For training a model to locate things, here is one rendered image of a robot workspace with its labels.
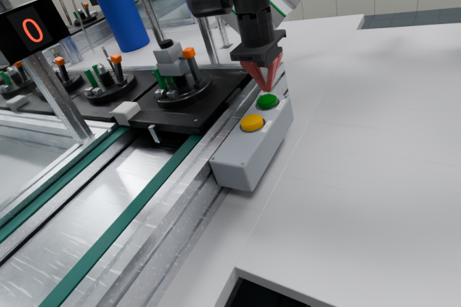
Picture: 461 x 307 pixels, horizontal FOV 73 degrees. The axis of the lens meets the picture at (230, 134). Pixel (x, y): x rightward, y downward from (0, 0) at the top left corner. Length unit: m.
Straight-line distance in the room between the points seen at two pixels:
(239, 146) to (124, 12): 1.19
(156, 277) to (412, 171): 0.44
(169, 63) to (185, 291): 0.44
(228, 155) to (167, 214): 0.14
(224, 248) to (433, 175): 0.35
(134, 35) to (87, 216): 1.15
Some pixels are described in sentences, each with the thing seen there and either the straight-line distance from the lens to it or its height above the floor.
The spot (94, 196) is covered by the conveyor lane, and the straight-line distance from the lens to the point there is 0.65.
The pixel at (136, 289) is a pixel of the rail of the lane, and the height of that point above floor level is 0.92.
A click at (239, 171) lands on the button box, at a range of 0.50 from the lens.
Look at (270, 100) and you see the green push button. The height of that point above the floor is 0.97.
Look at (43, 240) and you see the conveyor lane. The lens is 0.64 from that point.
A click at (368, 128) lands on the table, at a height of 0.86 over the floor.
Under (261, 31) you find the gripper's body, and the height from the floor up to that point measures 1.11.
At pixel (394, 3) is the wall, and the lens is 3.92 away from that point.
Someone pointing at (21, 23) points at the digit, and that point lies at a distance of 0.63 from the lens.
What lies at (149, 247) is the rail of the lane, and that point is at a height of 0.95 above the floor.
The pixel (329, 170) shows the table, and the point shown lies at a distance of 0.60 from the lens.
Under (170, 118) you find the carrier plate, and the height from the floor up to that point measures 0.97.
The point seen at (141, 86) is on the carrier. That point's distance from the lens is 0.87.
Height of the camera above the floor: 1.27
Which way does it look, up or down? 34 degrees down
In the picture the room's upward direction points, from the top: 18 degrees counter-clockwise
